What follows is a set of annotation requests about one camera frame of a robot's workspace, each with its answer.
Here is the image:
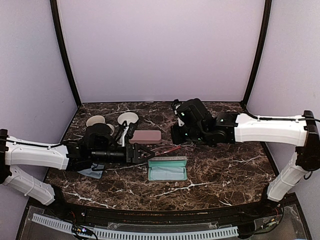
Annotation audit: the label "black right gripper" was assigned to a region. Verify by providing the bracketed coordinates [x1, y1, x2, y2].
[170, 122, 209, 145]

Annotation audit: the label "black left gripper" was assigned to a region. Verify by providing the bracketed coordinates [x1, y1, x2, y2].
[90, 143, 156, 167]

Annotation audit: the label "clear pink sunglasses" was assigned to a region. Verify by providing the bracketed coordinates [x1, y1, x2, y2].
[151, 143, 195, 156]

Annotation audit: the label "grey case teal lining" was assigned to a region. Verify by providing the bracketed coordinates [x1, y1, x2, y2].
[148, 156, 188, 182]

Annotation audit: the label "light blue cleaning cloth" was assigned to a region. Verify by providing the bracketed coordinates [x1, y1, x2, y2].
[149, 166, 186, 181]

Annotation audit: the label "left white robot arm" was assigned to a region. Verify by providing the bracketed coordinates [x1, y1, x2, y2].
[0, 123, 155, 218]

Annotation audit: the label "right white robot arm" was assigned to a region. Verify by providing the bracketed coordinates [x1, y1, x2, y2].
[170, 98, 320, 217]

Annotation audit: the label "pink glasses case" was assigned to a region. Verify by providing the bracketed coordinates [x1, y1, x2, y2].
[129, 130, 162, 144]

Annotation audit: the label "white bowl dark exterior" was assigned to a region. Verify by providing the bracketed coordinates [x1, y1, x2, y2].
[117, 112, 139, 125]

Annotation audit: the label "beige ceramic mug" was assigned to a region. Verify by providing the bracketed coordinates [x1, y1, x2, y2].
[86, 115, 115, 135]

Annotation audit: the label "small circuit board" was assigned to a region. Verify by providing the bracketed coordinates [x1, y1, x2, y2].
[71, 224, 92, 236]

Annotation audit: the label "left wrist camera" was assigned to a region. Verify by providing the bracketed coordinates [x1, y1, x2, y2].
[118, 120, 138, 147]

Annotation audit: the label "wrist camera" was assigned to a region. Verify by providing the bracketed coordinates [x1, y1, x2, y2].
[118, 120, 138, 147]
[171, 99, 185, 119]

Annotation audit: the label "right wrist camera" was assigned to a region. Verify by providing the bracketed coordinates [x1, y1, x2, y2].
[171, 99, 185, 119]

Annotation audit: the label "black front table rail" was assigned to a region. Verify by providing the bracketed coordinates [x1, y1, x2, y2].
[52, 203, 268, 226]

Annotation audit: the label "white slotted cable duct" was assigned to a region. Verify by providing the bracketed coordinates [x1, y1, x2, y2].
[31, 213, 239, 240]

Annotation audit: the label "black frame right post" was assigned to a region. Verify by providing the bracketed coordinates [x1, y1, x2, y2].
[240, 0, 272, 109]

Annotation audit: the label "black frame post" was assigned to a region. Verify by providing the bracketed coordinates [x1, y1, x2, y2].
[240, 0, 272, 109]
[49, 0, 82, 108]

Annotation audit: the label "black frame left post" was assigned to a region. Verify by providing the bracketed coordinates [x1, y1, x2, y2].
[49, 0, 82, 108]

